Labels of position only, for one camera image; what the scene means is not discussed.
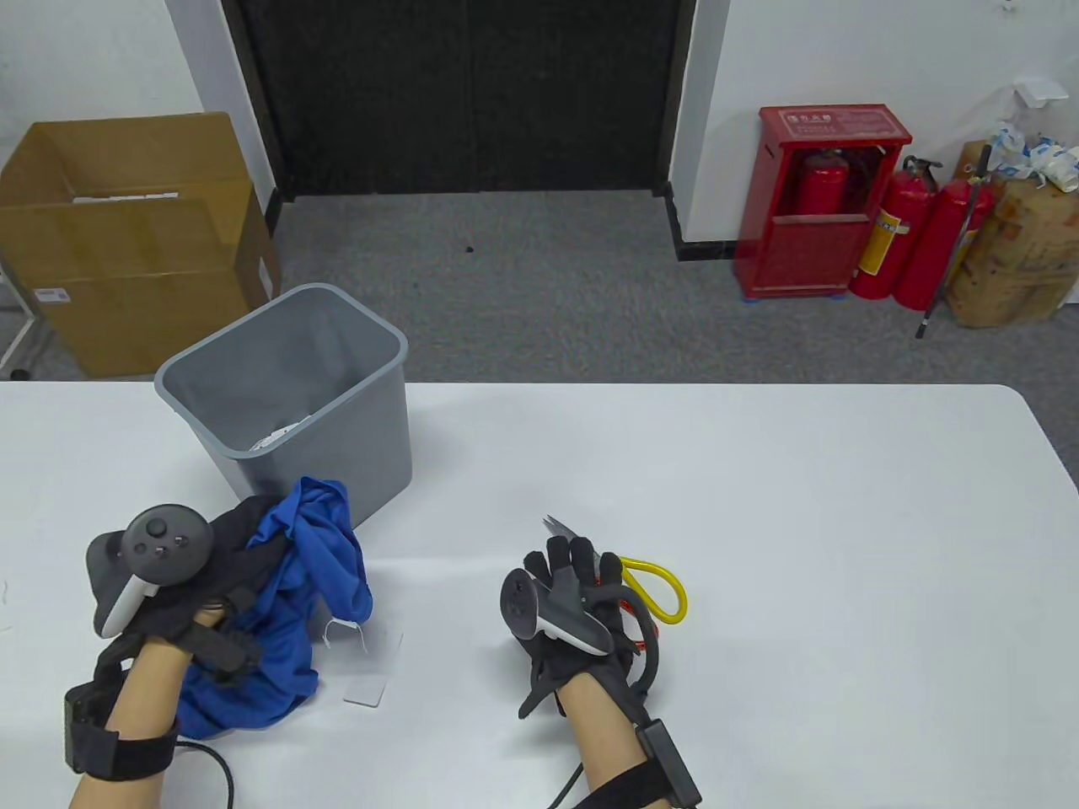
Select person's left hand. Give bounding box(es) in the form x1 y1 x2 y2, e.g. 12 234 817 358
93 497 292 683

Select person's right hand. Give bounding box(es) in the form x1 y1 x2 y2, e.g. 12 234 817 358
521 537 664 721

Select red and yellow handled scissors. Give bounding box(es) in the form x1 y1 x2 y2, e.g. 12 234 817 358
542 514 688 651

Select dark grey hand controller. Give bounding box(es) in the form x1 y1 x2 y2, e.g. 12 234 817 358
500 566 615 658
86 504 213 639

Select blue clothing garment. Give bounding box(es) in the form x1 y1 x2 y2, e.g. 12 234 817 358
173 478 373 741

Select white clothing tag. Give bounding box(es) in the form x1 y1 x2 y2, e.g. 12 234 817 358
323 618 404 707

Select white paper scraps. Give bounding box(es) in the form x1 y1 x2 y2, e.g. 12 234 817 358
250 415 313 452

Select grey plastic bin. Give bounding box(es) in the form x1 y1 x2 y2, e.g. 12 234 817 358
154 284 411 533

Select large open cardboard box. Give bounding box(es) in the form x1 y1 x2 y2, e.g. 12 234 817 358
0 112 283 378

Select red fire extinguisher cabinet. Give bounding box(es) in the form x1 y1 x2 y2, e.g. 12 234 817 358
733 104 914 300

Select red fire extinguisher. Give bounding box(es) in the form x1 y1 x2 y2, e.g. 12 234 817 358
850 156 942 302
797 147 851 217
894 164 996 313

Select black double door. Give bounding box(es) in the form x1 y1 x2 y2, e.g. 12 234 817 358
221 0 699 201

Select thin black stick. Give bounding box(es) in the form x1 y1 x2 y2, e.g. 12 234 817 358
916 145 994 340

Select worn brown cardboard box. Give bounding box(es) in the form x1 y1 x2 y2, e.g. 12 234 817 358
944 139 1079 329

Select white crumpled packaging pile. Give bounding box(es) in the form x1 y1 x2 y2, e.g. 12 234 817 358
986 122 1079 190

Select black right wrist camera band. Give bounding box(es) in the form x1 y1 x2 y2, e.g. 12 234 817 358
577 719 703 809

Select black wrist camera band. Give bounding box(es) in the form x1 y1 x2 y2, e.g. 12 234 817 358
577 719 703 809
63 683 182 780

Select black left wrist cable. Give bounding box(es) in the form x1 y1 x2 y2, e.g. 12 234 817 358
177 740 239 809

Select black left wrist camera band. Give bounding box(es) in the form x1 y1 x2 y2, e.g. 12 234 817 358
63 683 182 780

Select white metal frame leg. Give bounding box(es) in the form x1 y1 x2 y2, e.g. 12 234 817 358
0 261 53 378

